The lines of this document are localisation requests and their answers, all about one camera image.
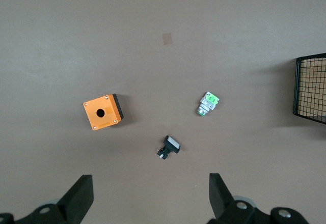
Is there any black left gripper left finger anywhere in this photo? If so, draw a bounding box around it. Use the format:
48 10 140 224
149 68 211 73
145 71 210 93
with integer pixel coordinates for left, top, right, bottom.
15 175 94 224

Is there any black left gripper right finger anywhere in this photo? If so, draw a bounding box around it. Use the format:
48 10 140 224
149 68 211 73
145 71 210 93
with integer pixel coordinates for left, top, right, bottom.
207 173 256 224

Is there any black square white-faced button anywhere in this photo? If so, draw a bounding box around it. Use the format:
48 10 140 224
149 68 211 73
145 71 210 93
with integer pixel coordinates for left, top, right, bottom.
155 135 182 160

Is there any green push button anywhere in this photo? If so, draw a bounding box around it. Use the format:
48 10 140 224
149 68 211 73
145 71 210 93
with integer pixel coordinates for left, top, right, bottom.
195 91 220 117

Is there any orange box with round hole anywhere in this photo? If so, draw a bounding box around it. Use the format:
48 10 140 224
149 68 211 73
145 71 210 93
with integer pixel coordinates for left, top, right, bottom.
83 93 125 131

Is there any black wire mesh basket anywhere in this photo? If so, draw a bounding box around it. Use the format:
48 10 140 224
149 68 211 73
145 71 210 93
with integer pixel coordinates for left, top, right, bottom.
292 52 326 125

